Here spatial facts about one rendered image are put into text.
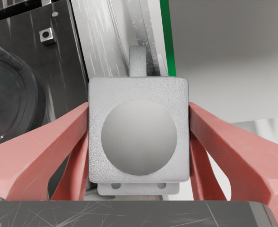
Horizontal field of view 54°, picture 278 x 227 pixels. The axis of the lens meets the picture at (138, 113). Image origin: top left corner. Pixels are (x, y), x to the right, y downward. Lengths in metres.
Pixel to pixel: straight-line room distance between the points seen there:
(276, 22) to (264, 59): 0.03
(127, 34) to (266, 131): 0.26
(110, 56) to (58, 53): 0.06
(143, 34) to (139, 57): 0.17
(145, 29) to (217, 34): 0.11
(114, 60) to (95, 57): 0.02
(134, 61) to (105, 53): 0.18
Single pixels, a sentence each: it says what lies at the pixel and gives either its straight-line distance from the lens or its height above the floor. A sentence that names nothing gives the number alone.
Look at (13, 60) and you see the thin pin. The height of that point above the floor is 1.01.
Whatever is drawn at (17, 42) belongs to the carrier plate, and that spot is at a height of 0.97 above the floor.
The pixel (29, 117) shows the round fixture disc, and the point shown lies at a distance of 0.31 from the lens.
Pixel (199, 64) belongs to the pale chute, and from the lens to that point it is 0.24.
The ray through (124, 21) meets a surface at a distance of 0.48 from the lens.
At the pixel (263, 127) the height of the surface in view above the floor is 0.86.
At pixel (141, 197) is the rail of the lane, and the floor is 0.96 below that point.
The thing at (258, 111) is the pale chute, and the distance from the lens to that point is 0.27.
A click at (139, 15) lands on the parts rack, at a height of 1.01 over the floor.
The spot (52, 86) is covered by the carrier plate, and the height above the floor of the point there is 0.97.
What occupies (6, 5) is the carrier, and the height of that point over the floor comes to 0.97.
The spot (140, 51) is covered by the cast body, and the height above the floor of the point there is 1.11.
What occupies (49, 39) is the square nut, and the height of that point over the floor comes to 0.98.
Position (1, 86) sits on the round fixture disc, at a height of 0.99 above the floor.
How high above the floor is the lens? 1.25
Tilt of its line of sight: 73 degrees down
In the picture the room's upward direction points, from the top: 30 degrees counter-clockwise
